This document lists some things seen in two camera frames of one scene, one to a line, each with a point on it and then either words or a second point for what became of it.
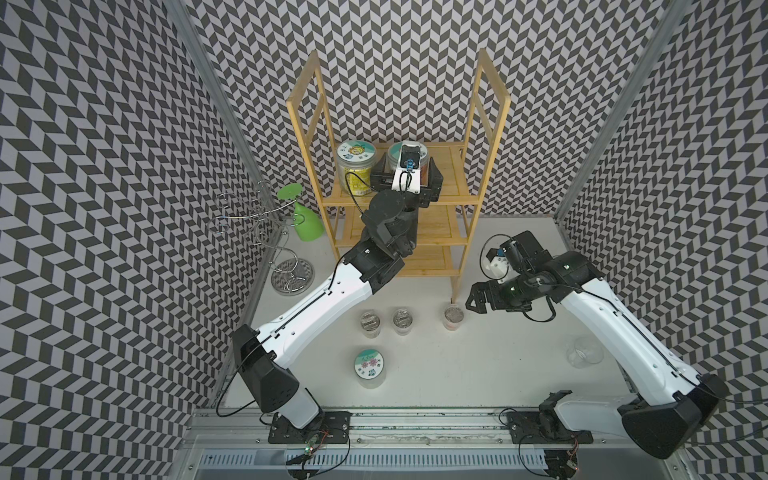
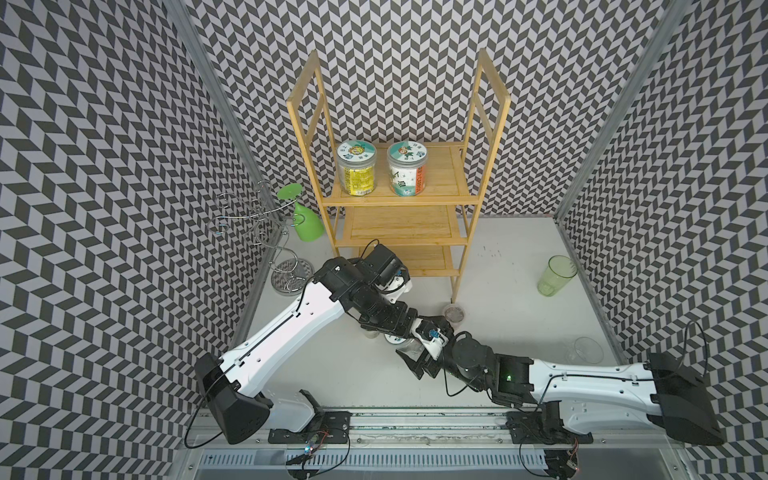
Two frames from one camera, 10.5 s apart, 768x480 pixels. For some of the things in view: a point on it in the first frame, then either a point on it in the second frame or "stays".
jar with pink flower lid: [369, 369] to [409, 347]
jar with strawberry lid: [393, 156] stays
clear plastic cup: [585, 349] stays
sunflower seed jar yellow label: [355, 162] stays
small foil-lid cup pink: [453, 318] stays
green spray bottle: [308, 226] stays
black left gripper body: [410, 201] to [388, 317]
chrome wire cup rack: [290, 276] stays
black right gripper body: [514, 293] to [430, 364]
